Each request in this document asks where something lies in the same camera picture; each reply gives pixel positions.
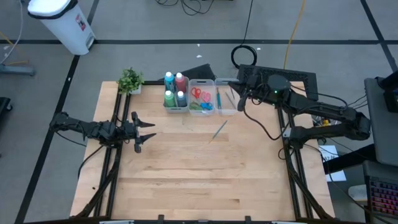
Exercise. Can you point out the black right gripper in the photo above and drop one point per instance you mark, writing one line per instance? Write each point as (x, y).
(256, 90)

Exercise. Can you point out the black aluminium table frame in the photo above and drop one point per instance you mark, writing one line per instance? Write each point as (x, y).
(127, 105)

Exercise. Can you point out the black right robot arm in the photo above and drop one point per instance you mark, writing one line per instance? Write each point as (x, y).
(326, 109)

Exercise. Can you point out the pink scissors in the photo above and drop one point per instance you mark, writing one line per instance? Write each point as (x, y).
(206, 96)

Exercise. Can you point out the grey opaque plastic bin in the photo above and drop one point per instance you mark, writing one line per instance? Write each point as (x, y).
(177, 109)

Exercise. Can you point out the white paper sheet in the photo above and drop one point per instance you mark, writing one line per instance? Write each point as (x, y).
(329, 155)

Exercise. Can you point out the black chair base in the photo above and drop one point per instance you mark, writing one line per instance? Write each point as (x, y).
(3, 105)

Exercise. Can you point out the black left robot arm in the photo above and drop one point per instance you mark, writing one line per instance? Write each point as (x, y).
(81, 129)

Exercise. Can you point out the black flat panel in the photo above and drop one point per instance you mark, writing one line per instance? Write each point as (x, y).
(199, 71)

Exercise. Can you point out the grey round stool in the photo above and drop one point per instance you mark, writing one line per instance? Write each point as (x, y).
(357, 193)

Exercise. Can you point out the red paint bottle white cap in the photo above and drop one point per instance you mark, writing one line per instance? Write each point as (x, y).
(181, 84)

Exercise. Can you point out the black table edge clip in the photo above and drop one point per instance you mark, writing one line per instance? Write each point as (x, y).
(160, 217)
(247, 219)

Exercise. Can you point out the backlit keyboard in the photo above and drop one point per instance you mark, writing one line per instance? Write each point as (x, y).
(384, 199)

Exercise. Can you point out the clear plastic bin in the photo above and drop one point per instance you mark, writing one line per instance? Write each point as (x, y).
(202, 112)
(222, 110)

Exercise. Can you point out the black computer tower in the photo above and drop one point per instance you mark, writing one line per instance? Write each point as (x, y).
(391, 93)

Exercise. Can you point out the white pedal trash can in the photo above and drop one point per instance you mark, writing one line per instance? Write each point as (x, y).
(65, 28)

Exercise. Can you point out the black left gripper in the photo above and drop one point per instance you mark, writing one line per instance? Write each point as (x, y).
(129, 132)

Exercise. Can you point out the grey stand foot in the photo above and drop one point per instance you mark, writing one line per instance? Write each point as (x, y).
(15, 70)

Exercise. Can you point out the green paint bottle white cap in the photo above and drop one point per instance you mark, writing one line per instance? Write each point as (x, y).
(170, 100)

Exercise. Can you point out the green plant in white pot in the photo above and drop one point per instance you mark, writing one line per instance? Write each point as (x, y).
(130, 79)

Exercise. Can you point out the thin wooden paintbrush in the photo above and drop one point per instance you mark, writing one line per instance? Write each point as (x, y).
(218, 131)

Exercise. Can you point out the red scissors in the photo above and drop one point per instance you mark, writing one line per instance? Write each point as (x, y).
(196, 92)

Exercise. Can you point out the green scissors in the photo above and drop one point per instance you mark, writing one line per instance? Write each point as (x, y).
(195, 107)

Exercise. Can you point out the blue scissors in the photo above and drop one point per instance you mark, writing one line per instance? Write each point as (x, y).
(207, 106)

